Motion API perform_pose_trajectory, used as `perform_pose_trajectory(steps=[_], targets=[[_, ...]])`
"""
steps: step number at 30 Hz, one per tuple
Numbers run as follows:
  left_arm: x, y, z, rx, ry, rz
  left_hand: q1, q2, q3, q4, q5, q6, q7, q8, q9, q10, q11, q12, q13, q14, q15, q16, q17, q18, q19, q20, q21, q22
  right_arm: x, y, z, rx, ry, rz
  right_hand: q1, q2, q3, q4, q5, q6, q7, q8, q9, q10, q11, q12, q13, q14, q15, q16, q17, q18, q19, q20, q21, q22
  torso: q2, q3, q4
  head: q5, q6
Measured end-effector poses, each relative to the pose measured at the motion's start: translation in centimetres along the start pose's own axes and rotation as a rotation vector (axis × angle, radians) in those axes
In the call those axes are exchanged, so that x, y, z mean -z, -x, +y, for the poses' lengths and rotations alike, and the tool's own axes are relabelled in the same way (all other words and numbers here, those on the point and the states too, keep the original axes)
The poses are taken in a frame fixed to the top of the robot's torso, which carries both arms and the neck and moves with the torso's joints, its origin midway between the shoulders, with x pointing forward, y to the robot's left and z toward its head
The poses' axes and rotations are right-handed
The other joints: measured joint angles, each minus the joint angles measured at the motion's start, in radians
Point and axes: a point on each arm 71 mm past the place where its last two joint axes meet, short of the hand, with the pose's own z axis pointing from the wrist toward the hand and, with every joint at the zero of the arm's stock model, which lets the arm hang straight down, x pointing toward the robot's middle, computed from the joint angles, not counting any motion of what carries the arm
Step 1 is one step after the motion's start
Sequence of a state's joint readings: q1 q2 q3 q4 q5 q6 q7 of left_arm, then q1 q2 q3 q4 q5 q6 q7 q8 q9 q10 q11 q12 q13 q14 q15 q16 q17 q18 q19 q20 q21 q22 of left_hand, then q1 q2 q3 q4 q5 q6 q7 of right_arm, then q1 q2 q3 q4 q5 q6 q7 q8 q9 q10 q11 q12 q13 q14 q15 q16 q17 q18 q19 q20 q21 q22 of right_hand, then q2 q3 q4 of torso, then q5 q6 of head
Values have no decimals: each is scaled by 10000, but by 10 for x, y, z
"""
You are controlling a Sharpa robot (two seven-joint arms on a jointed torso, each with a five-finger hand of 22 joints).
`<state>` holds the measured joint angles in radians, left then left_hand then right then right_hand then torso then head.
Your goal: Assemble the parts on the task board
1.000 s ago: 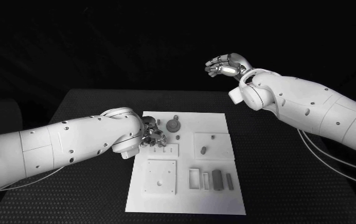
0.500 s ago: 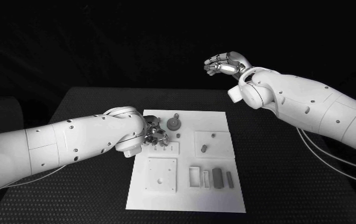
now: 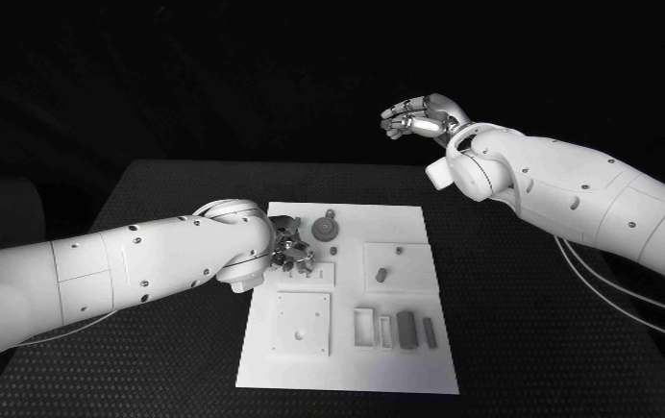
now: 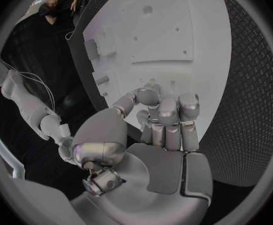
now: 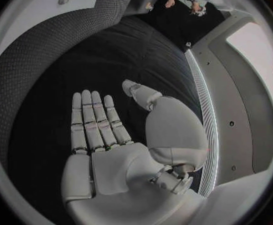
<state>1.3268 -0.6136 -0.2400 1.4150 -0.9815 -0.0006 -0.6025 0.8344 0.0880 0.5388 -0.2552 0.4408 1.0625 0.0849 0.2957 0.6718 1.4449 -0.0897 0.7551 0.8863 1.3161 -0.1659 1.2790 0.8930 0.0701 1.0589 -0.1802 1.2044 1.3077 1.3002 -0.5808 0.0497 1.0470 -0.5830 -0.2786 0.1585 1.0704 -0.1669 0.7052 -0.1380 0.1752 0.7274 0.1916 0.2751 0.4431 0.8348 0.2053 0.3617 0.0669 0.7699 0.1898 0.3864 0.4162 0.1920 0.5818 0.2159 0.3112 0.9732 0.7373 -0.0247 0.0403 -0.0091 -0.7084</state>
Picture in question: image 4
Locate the person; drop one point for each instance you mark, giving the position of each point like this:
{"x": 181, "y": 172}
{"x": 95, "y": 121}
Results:
{"x": 49, "y": 5}

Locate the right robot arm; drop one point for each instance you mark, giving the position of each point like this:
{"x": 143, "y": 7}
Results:
{"x": 26, "y": 101}

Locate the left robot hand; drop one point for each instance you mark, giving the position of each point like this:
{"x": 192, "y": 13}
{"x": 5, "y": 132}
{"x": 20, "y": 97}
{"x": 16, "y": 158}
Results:
{"x": 160, "y": 172}

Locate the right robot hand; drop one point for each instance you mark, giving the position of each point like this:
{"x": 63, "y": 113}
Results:
{"x": 67, "y": 150}

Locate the white task board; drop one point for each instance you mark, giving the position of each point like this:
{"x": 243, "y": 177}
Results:
{"x": 162, "y": 69}

